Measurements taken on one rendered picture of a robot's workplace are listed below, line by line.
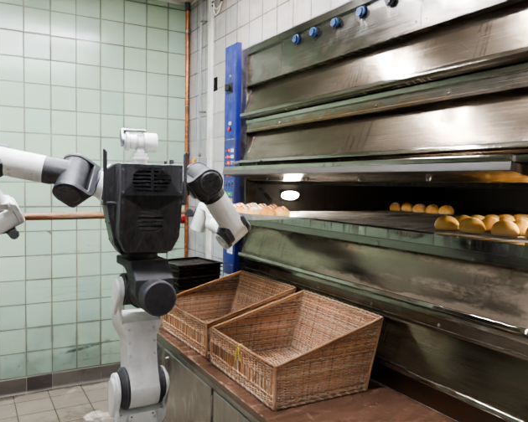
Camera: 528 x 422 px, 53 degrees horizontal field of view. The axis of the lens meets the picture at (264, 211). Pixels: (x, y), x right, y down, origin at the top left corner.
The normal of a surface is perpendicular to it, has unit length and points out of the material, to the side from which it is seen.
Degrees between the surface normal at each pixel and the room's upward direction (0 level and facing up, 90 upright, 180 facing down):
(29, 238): 90
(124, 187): 90
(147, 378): 67
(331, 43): 90
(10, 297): 90
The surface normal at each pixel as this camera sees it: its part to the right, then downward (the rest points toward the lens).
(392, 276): -0.81, -0.33
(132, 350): 0.50, -0.11
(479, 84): -0.87, 0.01
